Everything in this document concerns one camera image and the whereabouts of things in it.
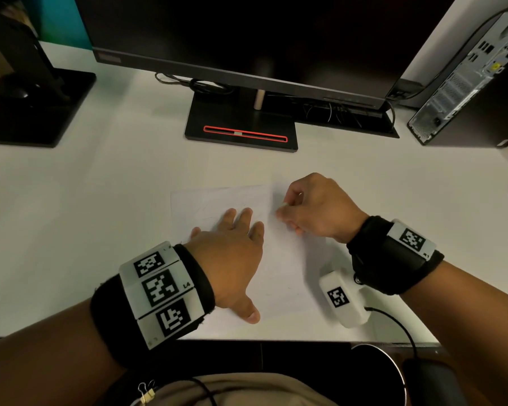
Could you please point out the person's beige clothing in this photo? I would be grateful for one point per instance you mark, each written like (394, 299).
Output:
(245, 391)

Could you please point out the black wristband with one marker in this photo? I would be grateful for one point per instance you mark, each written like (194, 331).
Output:
(385, 257)

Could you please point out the black flat device behind stand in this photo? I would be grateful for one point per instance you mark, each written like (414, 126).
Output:
(347, 120)

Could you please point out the person's right fingers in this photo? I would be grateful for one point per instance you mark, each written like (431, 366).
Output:
(291, 212)

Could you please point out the black chair with metal rim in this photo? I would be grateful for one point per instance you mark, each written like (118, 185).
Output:
(381, 376)

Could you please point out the person's left middle finger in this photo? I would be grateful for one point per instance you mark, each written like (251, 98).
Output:
(244, 218)

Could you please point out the black monitor stand red stripe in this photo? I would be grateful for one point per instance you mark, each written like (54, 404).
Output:
(237, 122)

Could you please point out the silver binder clip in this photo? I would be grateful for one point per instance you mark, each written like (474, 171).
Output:
(146, 393)

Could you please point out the person's left thumb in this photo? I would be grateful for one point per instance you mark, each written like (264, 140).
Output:
(247, 310)

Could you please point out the person's right forearm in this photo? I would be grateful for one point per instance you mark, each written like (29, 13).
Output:
(470, 325)

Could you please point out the person's left little finger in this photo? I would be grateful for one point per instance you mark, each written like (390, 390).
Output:
(195, 233)

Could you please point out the person's left hand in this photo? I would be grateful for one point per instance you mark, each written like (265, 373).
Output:
(228, 266)

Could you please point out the person's left forearm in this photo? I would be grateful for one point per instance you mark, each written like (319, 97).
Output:
(42, 359)

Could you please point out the black computer monitor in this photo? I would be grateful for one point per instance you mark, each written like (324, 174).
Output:
(258, 33)

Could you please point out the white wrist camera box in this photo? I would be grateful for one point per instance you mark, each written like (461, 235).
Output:
(343, 298)

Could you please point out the person's right hand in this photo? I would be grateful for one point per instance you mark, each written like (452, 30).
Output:
(326, 211)

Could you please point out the white paper sheet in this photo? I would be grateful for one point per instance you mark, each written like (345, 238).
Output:
(288, 270)

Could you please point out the black desktop computer tower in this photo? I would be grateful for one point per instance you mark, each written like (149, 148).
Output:
(470, 92)

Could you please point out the black wristband with three markers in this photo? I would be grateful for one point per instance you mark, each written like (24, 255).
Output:
(152, 291)

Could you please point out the black monitor stand plain base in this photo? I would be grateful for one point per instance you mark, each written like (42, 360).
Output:
(25, 109)

